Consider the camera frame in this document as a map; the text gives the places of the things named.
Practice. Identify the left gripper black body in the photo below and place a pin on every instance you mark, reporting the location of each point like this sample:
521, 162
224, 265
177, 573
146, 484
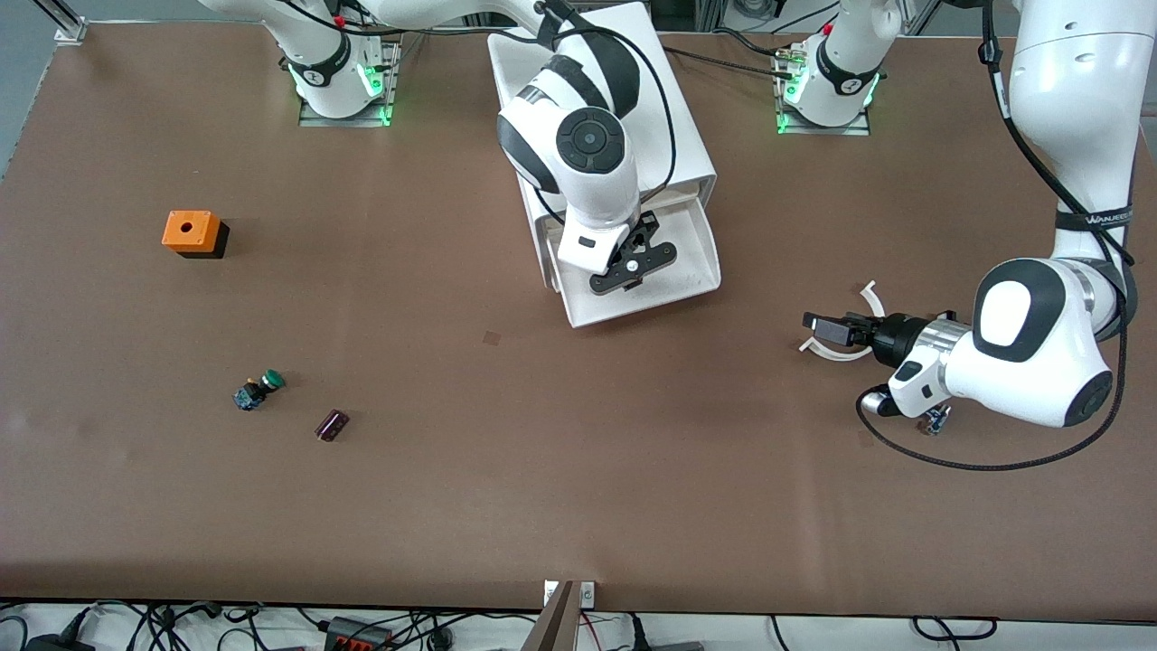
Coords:
890, 335

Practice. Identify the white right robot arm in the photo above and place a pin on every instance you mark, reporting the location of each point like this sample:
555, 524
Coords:
587, 136

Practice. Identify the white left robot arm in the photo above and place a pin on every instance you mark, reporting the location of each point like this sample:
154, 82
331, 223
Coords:
1067, 90

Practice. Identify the small blue electronic component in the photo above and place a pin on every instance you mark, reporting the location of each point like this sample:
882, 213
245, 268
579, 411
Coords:
935, 420

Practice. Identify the dark maroon cylindrical capacitor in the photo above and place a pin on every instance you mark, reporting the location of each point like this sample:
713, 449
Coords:
332, 425

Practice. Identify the black power strip red switches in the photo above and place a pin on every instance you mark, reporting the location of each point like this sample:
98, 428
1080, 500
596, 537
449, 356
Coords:
357, 633

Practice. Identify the black plug adapter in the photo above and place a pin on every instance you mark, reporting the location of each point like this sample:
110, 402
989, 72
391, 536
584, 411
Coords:
54, 644

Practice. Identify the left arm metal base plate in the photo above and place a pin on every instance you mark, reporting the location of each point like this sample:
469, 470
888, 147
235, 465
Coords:
850, 129

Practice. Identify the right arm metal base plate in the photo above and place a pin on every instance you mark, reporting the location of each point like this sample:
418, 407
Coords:
384, 113

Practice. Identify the small white bracket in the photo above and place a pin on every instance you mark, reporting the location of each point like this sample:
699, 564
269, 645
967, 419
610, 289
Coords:
587, 593
550, 592

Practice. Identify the green mushroom push button switch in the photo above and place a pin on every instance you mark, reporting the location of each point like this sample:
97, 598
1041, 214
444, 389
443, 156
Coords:
258, 391

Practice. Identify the orange button enclosure box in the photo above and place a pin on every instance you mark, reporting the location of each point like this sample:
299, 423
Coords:
190, 233

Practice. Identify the aluminium frame profile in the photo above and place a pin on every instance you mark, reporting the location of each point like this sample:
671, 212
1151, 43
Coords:
65, 23

